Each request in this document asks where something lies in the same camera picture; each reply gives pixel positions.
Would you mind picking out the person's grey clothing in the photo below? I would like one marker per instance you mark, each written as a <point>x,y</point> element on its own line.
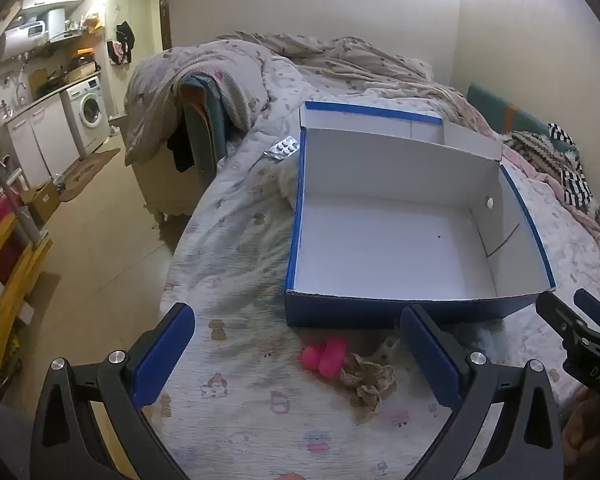
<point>2,442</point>

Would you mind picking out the pink plastic toy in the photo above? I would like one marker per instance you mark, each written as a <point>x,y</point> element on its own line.
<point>325,355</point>

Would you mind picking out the white lace cloth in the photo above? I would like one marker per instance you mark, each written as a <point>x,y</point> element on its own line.
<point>389,346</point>

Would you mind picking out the white kitchen cabinet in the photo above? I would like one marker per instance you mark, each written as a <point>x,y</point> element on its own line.
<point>40,140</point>

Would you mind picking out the beige lace scrunchie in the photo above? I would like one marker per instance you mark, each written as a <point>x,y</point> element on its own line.
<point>367,377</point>

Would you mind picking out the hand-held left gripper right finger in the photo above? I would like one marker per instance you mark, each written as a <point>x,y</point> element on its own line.
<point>430,355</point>

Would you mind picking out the teal headboard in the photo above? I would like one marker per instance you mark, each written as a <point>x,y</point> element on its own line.
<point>500,107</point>

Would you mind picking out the black hanging clothing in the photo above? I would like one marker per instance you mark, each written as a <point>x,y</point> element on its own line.
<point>126,35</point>

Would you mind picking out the yellow wooden rack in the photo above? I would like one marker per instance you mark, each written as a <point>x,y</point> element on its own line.
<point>17,280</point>

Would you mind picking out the grey patterned blanket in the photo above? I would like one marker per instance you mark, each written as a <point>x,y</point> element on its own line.
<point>180,75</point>

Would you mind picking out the person's right hand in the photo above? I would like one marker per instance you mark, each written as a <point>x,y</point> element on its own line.
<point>587,430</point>

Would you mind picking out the brown door mat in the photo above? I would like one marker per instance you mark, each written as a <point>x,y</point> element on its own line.
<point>90,172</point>

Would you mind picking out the white washing machine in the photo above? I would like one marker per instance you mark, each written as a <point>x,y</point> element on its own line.
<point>87,112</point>

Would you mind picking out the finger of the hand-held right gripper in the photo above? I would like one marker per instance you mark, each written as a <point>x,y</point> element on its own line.
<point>555,312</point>
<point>594,306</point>

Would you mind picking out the pink hanging clothing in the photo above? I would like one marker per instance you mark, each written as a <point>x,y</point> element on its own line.
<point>117,54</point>

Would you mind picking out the silver pill blister pack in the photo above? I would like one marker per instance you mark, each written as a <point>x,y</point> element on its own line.
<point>281,147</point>

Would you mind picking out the crochet patterned blanket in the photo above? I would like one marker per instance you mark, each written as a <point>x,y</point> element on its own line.
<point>530,147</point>

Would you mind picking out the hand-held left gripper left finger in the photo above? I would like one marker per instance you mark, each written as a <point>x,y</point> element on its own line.
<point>162,355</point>

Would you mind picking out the brown door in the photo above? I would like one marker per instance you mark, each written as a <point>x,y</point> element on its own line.
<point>165,15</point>

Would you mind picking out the cream upholstered chair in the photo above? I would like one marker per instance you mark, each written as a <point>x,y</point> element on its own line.
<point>157,185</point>

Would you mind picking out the black and white striped cloth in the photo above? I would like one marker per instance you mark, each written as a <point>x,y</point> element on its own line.
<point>577,180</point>

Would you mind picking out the white water heater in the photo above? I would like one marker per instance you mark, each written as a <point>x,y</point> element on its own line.
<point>22,42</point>

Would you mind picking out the teal cloth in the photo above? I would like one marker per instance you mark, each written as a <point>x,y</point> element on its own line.
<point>207,110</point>

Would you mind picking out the blue and white cardboard box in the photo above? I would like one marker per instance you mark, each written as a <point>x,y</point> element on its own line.
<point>390,240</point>

